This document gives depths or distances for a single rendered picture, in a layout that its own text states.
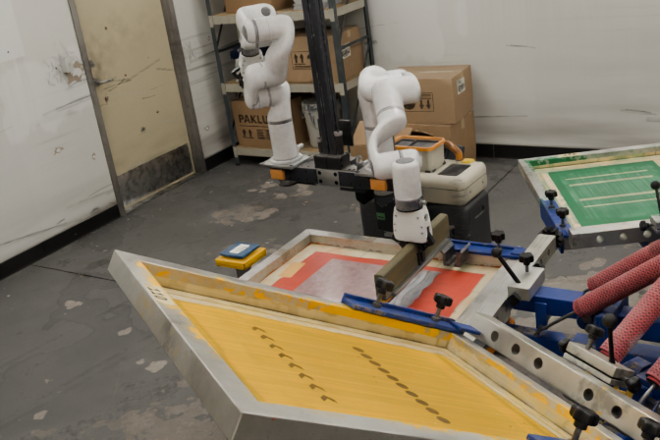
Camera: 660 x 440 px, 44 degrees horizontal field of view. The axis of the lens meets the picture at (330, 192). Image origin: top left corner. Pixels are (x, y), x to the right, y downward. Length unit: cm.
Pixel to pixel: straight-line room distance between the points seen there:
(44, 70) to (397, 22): 263
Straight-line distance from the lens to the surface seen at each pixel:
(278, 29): 288
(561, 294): 217
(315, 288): 250
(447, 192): 341
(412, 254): 225
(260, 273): 260
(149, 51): 665
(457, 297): 236
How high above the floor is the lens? 207
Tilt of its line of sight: 20 degrees down
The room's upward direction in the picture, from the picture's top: 8 degrees counter-clockwise
